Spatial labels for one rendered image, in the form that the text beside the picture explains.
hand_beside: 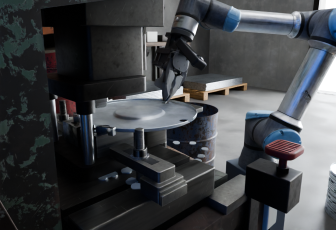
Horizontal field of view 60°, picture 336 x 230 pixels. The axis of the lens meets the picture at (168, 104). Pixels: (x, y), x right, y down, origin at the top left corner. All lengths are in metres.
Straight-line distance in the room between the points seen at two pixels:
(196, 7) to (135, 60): 0.35
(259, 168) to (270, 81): 4.94
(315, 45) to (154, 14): 0.62
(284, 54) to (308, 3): 0.86
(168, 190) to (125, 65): 0.26
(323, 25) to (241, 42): 4.76
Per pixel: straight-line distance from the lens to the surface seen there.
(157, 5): 0.62
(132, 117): 0.68
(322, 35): 1.07
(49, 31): 0.96
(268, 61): 5.54
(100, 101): 0.64
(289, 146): 0.63
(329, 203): 1.92
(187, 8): 0.90
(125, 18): 0.57
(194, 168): 0.62
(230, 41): 5.94
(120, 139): 0.62
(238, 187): 0.70
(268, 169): 0.65
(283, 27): 1.15
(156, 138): 0.73
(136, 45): 0.61
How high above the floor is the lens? 0.98
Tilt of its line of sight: 14 degrees down
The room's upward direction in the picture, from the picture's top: straight up
